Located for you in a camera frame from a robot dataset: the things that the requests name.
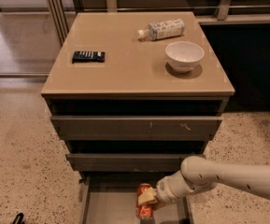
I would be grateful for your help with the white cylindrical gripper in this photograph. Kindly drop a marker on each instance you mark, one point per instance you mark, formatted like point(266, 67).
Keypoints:
point(164, 190)

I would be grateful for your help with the red coke can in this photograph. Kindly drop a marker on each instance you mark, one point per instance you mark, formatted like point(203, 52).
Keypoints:
point(144, 211)

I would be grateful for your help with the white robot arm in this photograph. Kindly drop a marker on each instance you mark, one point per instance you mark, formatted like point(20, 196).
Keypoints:
point(198, 175)

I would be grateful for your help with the open grey bottom drawer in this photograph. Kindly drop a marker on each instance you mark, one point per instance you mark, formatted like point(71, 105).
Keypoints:
point(110, 198)

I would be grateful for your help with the grey middle drawer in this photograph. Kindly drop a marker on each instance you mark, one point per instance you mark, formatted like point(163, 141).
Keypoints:
point(88, 162)

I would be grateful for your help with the grey drawer cabinet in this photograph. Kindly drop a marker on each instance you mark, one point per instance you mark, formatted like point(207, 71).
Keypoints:
point(134, 80)

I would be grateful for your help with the grey top drawer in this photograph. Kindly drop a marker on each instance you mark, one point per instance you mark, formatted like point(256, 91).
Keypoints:
point(139, 128)

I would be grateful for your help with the black object at floor edge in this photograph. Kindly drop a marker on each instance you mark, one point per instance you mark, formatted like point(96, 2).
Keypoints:
point(18, 219)

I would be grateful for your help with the white bowl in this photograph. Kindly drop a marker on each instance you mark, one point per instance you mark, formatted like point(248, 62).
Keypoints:
point(183, 56)

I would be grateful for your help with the dark blue snack bar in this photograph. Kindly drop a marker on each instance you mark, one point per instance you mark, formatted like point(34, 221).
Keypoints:
point(88, 56)

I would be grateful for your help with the plastic bottle with label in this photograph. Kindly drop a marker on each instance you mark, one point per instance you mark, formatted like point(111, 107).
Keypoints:
point(162, 30)

